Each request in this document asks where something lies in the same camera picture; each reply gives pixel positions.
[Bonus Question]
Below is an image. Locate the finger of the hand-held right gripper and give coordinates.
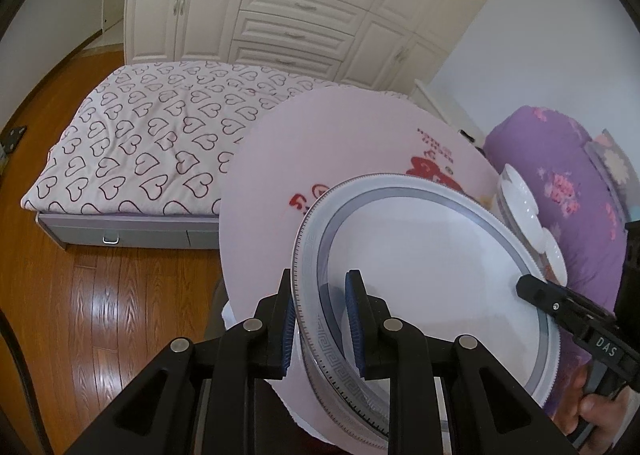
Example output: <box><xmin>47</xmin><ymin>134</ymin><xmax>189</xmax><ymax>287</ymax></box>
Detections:
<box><xmin>516</xmin><ymin>274</ymin><xmax>620</xmax><ymax>336</ymax></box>

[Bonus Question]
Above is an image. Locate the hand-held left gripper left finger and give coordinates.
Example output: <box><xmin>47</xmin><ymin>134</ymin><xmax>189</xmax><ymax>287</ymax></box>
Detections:
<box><xmin>65</xmin><ymin>269</ymin><xmax>301</xmax><ymax>455</ymax></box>

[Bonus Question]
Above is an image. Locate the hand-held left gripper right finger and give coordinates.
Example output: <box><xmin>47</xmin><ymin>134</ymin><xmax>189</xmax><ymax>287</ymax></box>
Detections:
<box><xmin>344</xmin><ymin>269</ymin><xmax>566</xmax><ymax>455</ymax></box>

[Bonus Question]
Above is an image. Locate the person's right hand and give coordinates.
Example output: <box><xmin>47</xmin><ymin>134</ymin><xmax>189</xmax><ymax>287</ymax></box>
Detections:
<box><xmin>575</xmin><ymin>370</ymin><xmax>640</xmax><ymax>455</ymax></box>

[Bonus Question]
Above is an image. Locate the purple floral quilt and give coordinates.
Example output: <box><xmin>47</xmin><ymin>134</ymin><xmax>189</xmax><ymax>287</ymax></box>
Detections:
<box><xmin>482</xmin><ymin>105</ymin><xmax>640</xmax><ymax>418</ymax></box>

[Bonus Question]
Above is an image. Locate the grey floral pillow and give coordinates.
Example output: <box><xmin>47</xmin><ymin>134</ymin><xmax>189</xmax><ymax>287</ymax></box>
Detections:
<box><xmin>585</xmin><ymin>129</ymin><xmax>640</xmax><ymax>226</ymax></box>

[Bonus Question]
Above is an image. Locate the pink round table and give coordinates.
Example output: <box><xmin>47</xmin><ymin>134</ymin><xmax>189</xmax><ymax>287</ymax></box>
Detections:
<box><xmin>219</xmin><ymin>87</ymin><xmax>506</xmax><ymax>455</ymax></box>

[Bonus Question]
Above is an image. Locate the white nightstand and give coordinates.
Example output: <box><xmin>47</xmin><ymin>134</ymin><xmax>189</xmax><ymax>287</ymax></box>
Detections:
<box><xmin>412</xmin><ymin>80</ymin><xmax>483</xmax><ymax>136</ymax></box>

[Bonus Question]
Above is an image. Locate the bed with heart sheet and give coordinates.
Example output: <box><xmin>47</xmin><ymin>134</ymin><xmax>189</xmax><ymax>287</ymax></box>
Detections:
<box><xmin>21</xmin><ymin>62</ymin><xmax>416</xmax><ymax>216</ymax></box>

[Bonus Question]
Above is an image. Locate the black metal floor plate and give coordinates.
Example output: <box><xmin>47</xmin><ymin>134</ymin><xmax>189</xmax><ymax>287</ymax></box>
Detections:
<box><xmin>2</xmin><ymin>125</ymin><xmax>26</xmax><ymax>153</ymax></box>

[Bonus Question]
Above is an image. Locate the grey bed frame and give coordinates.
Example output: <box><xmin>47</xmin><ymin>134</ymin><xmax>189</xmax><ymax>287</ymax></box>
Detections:
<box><xmin>35</xmin><ymin>211</ymin><xmax>223</xmax><ymax>251</ymax></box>

